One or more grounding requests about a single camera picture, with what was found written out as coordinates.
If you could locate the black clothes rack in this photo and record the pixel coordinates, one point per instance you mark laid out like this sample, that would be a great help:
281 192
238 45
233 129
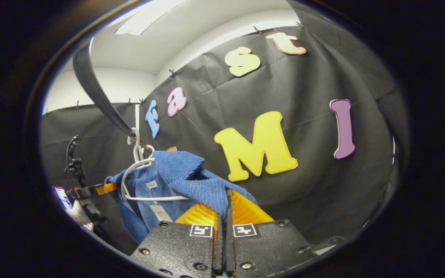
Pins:
95 92

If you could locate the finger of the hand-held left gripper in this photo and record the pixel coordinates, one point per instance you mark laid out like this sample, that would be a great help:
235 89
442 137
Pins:
91 191

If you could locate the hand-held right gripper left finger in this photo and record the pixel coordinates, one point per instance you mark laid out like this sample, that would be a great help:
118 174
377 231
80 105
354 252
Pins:
218 255

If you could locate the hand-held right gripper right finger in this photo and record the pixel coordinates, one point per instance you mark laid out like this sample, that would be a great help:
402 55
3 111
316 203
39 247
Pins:
229 247

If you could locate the computer monitor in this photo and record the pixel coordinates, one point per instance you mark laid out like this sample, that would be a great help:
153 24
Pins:
62 197

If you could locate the white plastic hanger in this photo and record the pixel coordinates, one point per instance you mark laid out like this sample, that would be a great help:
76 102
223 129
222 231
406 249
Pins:
153 198
148 146

